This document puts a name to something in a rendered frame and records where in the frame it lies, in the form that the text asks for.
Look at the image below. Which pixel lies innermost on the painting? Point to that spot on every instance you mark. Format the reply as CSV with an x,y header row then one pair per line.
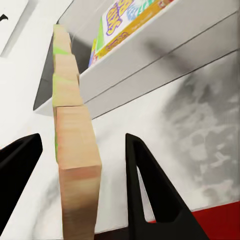
x,y
10,13

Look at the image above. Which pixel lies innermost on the jigsaw puzzle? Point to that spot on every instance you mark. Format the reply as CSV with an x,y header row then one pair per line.
x,y
76,148

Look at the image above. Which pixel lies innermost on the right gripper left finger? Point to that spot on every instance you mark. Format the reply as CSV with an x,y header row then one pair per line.
x,y
17,162

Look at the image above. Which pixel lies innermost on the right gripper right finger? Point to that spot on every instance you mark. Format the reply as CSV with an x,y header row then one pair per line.
x,y
174,219

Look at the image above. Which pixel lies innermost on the swivel chair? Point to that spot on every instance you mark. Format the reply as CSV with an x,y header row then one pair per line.
x,y
220,222

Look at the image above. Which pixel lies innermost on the board game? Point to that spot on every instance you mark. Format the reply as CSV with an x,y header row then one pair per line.
x,y
122,19
94,58

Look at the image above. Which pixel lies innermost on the toy box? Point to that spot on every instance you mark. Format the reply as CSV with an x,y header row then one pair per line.
x,y
184,36

